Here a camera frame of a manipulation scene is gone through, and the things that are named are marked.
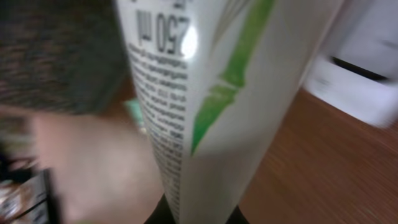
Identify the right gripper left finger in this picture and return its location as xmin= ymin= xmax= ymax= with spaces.
xmin=144 ymin=195 xmax=176 ymax=224

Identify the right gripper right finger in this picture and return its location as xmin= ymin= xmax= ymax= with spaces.
xmin=226 ymin=206 xmax=249 ymax=224

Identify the white cream tube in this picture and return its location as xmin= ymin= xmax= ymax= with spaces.
xmin=115 ymin=0 xmax=342 ymax=223

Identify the teal wet wipes pack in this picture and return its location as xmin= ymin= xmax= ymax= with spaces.
xmin=124 ymin=98 xmax=145 ymax=129

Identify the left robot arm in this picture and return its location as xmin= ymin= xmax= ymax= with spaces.
xmin=1 ymin=105 xmax=163 ymax=223

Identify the white barcode scanner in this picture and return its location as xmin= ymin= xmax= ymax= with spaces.
xmin=303 ymin=0 xmax=397 ymax=128

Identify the dark grey plastic basket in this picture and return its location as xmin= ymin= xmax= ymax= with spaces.
xmin=1 ymin=0 xmax=129 ymax=114

